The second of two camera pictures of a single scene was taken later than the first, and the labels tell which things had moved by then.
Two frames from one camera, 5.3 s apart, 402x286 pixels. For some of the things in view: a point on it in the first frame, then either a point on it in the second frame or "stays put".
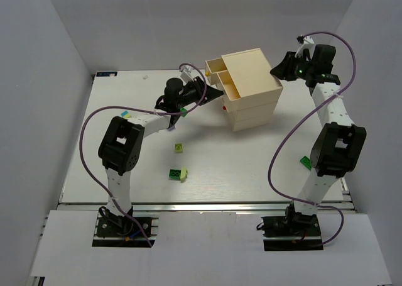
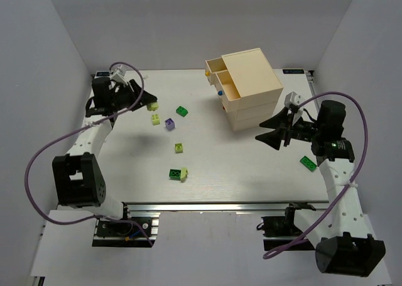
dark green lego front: (174, 174) stays put
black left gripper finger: (211, 92) → (146, 97)
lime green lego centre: (178, 148) stays put
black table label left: (106, 73) stays put
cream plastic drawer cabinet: (249, 86) stays put
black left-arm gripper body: (201, 91) → (129, 92)
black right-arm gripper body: (289, 68) → (289, 127)
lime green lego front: (183, 174) stays put
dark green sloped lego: (183, 110) stays put
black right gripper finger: (287, 73) → (284, 119)
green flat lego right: (306, 162) stays put
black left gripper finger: (210, 95) → (144, 101)
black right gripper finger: (291, 68) → (272, 138)
